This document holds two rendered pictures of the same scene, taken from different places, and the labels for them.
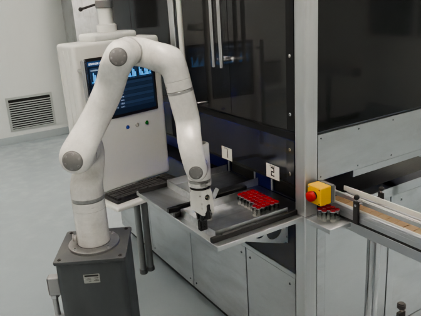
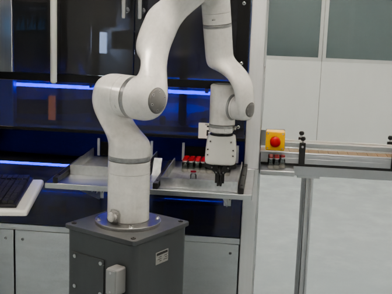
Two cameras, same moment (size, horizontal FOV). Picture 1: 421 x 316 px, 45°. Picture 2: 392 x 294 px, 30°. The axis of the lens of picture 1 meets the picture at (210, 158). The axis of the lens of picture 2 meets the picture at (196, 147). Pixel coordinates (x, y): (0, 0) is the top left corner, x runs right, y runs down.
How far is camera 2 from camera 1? 2.03 m
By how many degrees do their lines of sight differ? 52
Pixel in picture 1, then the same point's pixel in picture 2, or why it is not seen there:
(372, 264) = (310, 205)
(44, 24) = not seen: outside the picture
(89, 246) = (142, 219)
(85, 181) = (138, 133)
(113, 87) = (185, 13)
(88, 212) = (146, 172)
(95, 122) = (165, 55)
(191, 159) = (249, 94)
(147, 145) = not seen: outside the picture
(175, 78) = (227, 8)
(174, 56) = not seen: outside the picture
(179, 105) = (227, 39)
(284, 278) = (221, 251)
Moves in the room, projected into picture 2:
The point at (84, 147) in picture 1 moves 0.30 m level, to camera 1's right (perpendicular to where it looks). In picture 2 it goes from (164, 84) to (226, 78)
